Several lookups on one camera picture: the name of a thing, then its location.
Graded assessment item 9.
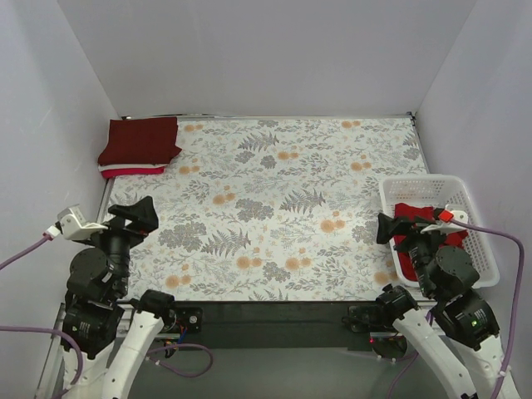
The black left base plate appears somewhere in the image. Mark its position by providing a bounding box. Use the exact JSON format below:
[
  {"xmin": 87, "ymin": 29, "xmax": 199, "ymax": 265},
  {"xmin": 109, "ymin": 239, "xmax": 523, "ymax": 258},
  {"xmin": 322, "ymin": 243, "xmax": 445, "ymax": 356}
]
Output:
[{"xmin": 162, "ymin": 307, "xmax": 204, "ymax": 334}]

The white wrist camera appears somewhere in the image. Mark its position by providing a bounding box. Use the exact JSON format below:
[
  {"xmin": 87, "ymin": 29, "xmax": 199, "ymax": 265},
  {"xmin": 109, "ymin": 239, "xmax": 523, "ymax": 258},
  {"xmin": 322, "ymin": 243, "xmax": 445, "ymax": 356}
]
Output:
[
  {"xmin": 421, "ymin": 204, "xmax": 469, "ymax": 234},
  {"xmin": 43, "ymin": 204, "xmax": 108, "ymax": 241}
]

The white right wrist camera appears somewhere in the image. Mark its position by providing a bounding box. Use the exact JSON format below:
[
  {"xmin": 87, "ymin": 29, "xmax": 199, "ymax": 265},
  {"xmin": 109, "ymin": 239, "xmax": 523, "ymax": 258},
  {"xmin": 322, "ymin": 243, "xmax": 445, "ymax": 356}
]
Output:
[{"xmin": 421, "ymin": 204, "xmax": 469, "ymax": 234}]

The aluminium frame rail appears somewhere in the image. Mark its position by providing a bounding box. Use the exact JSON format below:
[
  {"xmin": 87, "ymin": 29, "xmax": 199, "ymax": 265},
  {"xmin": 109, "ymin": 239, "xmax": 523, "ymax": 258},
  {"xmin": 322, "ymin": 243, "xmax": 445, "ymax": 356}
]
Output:
[{"xmin": 34, "ymin": 303, "xmax": 142, "ymax": 399}]

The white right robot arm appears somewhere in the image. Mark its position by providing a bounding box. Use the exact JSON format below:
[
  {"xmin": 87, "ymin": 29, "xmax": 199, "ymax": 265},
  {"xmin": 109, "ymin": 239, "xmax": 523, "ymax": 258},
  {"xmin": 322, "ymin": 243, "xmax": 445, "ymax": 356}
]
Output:
[{"xmin": 376, "ymin": 209, "xmax": 520, "ymax": 398}]

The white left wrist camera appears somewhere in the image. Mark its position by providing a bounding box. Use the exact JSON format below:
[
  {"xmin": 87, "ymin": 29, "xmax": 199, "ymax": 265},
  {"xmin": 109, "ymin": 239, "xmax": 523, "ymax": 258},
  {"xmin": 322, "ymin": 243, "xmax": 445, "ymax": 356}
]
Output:
[{"xmin": 43, "ymin": 204, "xmax": 108, "ymax": 241}]

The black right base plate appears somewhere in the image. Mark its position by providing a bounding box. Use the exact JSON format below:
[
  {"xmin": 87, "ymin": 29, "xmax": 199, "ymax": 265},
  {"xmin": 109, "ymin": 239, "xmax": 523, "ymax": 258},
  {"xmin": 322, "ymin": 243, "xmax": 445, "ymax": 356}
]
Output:
[{"xmin": 348, "ymin": 304, "xmax": 393, "ymax": 332}]

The bright red t-shirt in basket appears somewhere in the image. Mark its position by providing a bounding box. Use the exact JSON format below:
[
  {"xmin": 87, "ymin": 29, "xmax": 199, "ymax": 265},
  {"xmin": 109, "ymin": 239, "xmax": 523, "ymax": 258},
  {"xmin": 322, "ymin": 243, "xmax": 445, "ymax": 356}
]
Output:
[{"xmin": 394, "ymin": 203, "xmax": 469, "ymax": 283}]

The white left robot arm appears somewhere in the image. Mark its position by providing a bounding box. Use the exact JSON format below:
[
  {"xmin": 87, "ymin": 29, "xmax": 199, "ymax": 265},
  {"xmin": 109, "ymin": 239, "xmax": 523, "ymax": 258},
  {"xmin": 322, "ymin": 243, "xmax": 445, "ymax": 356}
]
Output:
[{"xmin": 56, "ymin": 196, "xmax": 177, "ymax": 398}]

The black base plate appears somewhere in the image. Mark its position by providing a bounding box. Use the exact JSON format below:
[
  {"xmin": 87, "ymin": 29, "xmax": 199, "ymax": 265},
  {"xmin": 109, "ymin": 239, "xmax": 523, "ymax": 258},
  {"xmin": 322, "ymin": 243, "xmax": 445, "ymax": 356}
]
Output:
[
  {"xmin": 162, "ymin": 307, "xmax": 204, "ymax": 334},
  {"xmin": 348, "ymin": 304, "xmax": 393, "ymax": 332}
]

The white plastic laundry basket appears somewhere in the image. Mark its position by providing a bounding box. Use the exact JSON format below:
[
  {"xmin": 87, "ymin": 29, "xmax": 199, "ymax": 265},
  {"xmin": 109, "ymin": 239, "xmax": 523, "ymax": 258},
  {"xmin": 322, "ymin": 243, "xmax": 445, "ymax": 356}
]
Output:
[{"xmin": 379, "ymin": 174, "xmax": 500, "ymax": 288}]

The folded cream t-shirt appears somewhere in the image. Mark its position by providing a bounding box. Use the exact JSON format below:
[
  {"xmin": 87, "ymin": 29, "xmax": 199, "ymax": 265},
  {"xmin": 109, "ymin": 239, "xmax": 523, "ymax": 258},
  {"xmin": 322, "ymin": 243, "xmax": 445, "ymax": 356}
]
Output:
[{"xmin": 97, "ymin": 164, "xmax": 168, "ymax": 171}]

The folded pink-red t-shirt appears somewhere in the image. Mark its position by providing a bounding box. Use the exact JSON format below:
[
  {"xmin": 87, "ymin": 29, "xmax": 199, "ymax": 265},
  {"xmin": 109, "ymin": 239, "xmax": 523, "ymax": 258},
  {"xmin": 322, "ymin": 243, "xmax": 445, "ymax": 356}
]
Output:
[{"xmin": 101, "ymin": 166, "xmax": 165, "ymax": 179}]

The floral patterned table mat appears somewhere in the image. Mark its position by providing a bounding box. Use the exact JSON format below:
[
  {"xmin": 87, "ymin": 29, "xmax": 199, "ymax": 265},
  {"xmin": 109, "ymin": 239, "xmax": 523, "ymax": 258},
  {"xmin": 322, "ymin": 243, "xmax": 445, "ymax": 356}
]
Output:
[{"xmin": 103, "ymin": 116, "xmax": 426, "ymax": 301}]

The dark red t-shirt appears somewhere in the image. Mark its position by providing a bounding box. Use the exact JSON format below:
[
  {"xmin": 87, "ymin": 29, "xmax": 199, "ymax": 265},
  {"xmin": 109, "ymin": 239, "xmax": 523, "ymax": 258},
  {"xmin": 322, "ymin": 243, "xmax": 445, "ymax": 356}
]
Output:
[{"xmin": 98, "ymin": 117, "xmax": 181, "ymax": 166}]

